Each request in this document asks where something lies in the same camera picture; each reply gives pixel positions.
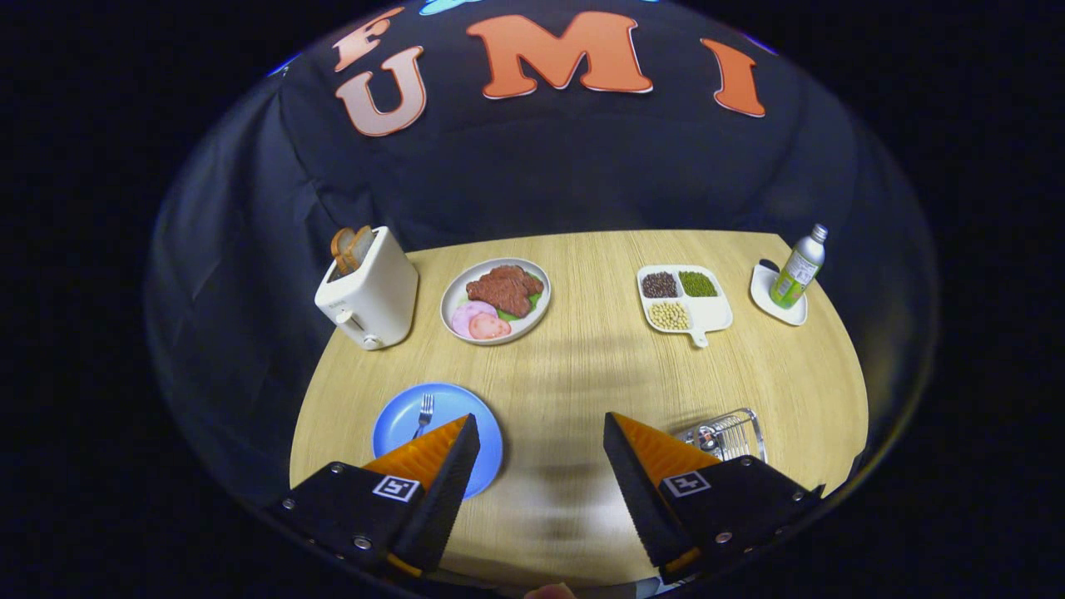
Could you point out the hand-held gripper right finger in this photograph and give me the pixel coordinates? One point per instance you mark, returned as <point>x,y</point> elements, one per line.
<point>641,491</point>

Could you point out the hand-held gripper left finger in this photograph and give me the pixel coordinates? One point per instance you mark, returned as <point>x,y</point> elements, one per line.
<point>449,491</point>

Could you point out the blue plate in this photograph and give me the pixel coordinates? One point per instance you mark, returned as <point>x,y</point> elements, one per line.
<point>395,428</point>

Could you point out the metal cutlery holder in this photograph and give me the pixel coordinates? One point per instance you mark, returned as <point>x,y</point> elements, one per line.
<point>740,433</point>

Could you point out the pink ham slice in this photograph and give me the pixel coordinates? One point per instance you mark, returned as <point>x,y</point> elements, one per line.
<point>466,316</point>
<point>491,327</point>

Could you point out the yellow soybeans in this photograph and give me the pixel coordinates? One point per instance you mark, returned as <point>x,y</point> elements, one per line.
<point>669,315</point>

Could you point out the white divided dish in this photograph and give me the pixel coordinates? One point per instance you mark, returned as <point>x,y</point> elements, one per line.
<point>711,314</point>

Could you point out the round beige plate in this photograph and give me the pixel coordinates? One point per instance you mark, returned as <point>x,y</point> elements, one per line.
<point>453,291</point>

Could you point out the dark red beans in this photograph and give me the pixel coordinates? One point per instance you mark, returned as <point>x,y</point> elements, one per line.
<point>660,284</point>

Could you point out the cream white toaster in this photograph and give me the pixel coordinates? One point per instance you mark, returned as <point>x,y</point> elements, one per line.
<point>378,295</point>

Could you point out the green lettuce leaf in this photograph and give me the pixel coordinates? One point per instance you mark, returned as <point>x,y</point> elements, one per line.
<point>535,301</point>

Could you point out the brown meat piece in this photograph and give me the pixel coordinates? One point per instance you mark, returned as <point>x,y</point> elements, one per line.
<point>503,289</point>

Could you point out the green mung beans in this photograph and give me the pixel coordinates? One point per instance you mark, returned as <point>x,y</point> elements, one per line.
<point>697,284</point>

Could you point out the small white coaster plate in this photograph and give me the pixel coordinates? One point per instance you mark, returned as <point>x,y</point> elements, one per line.
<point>761,293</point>

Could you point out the toasted bread slice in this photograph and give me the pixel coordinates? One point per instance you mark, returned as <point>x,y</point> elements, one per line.
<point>364,243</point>
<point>341,249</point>

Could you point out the green label metal bottle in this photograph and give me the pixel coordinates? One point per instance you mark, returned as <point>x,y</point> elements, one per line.
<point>795,270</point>

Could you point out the black backdrop cloth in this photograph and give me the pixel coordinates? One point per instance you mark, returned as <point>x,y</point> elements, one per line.
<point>582,166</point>

